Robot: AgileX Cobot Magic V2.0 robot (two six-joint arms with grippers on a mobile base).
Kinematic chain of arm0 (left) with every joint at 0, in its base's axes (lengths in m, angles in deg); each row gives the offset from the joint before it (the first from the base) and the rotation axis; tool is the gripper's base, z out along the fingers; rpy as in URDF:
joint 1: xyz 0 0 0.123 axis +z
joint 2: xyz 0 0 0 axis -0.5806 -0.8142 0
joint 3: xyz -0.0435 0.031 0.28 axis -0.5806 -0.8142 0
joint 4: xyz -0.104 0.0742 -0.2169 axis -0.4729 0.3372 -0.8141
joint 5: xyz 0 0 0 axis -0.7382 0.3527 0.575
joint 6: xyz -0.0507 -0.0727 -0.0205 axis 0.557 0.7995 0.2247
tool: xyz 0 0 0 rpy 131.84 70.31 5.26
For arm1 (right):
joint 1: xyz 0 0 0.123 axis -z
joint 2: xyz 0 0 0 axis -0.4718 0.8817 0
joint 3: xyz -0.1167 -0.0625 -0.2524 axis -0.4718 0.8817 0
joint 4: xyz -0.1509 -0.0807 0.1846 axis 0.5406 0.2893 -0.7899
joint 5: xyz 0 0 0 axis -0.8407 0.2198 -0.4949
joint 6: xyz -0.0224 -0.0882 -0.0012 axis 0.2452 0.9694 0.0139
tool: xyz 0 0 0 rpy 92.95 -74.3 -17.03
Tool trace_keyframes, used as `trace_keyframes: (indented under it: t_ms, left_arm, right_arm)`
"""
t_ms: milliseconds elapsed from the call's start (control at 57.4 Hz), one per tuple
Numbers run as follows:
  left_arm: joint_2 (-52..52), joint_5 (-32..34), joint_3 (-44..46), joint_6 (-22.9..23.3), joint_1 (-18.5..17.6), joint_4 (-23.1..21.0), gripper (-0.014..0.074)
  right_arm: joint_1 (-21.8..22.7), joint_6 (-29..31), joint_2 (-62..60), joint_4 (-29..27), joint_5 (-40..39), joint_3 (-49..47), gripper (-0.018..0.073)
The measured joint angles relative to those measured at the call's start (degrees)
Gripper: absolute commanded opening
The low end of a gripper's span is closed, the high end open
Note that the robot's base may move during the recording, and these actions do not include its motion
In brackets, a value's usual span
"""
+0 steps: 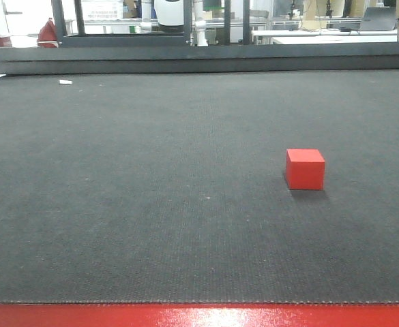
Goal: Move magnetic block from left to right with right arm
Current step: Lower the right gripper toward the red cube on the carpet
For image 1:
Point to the dark grey carpet mat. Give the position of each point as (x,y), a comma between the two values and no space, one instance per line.
(172,188)

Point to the red cube block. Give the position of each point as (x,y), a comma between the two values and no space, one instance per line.
(305,169)

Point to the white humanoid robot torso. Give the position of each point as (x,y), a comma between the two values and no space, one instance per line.
(170,15)

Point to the white lab table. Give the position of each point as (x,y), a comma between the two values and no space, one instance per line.
(323,36)

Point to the red bag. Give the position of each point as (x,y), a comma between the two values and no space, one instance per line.
(47,37)

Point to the black board stack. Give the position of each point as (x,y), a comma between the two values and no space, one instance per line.
(195,60)

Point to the black metal frame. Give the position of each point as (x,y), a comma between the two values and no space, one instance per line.
(85,24)

